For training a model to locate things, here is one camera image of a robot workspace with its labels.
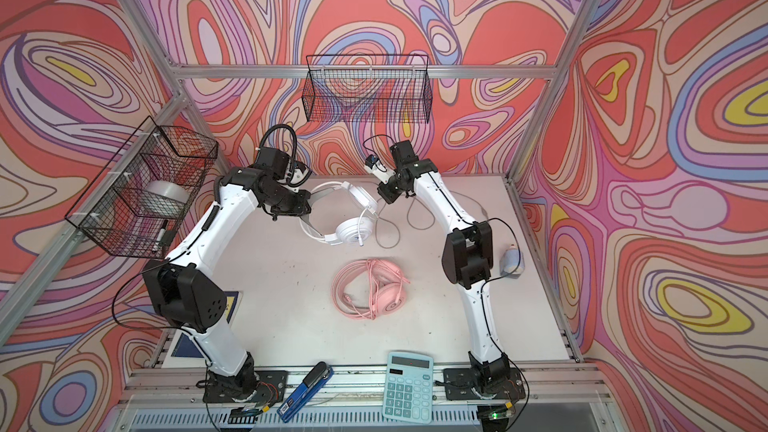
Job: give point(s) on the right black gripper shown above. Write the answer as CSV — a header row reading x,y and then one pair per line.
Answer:
x,y
384,190

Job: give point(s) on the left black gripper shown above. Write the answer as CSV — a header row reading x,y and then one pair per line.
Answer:
x,y
303,206

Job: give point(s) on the white headphones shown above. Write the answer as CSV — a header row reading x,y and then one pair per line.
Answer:
x,y
341,214

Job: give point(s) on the pink cat-ear headphones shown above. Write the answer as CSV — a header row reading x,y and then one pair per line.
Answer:
x,y
386,291

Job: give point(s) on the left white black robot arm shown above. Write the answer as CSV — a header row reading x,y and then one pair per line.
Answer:
x,y
181,286

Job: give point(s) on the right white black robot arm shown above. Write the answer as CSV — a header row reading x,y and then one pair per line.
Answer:
x,y
467,256

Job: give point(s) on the grey tape roll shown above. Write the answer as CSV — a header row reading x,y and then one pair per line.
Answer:
x,y
164,199

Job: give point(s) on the black marker in basket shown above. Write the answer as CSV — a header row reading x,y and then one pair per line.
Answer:
x,y
159,240

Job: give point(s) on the dark blue booklet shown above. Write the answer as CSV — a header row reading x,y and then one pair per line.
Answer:
x,y
184,347

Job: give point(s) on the blue black stapler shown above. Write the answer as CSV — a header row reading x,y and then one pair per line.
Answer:
x,y
312,383

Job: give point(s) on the teal calculator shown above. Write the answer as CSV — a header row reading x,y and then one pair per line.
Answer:
x,y
408,388

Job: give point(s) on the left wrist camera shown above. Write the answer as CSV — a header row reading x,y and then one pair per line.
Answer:
x,y
299,175

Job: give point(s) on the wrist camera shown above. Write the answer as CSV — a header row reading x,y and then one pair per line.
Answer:
x,y
299,175
375,167

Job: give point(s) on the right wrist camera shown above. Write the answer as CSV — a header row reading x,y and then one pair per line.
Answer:
x,y
375,167

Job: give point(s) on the rear black wire basket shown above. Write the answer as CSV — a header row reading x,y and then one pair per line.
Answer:
x,y
368,88

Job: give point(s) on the black wire basket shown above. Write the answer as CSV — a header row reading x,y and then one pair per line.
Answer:
x,y
137,203
368,88

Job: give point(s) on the left black wire basket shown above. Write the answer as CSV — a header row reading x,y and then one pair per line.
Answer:
x,y
137,203

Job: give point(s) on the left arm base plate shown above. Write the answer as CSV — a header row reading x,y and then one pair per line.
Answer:
x,y
266,388

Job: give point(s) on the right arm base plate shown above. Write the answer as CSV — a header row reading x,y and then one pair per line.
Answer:
x,y
465,384

